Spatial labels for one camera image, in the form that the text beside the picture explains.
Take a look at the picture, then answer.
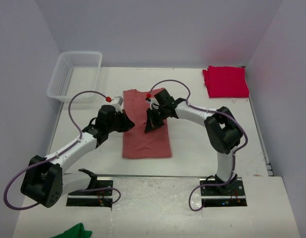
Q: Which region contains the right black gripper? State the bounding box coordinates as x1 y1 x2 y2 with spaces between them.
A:
146 106 168 134

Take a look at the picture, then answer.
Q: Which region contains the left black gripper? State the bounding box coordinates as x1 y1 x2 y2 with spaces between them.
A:
106 109 135 133

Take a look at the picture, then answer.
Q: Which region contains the salmon pink t shirt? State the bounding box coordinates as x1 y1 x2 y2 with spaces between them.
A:
122 89 172 159

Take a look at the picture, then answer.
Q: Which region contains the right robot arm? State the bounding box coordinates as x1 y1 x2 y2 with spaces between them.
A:
144 89 244 195

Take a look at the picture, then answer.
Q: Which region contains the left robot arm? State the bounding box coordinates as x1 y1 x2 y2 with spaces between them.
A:
20 105 135 208

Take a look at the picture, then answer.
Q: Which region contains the white plastic basket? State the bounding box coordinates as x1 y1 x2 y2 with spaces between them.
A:
47 51 102 103

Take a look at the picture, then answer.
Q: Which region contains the folded red t shirt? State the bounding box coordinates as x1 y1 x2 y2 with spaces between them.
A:
202 65 250 98

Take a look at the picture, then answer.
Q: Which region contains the green cloth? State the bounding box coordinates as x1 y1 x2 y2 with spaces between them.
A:
52 223 93 238

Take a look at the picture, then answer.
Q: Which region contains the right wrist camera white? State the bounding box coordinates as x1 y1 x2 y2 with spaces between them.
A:
146 93 159 109

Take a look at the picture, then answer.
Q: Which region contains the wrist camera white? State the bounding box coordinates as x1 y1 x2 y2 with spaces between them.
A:
107 96 123 112
146 93 159 109

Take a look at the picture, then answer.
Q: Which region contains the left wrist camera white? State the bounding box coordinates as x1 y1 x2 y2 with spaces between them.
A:
107 96 123 112

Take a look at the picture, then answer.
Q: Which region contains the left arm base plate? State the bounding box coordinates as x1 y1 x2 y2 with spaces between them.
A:
66 189 113 208

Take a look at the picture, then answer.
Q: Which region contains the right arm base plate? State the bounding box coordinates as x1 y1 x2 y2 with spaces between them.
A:
200 176 247 208

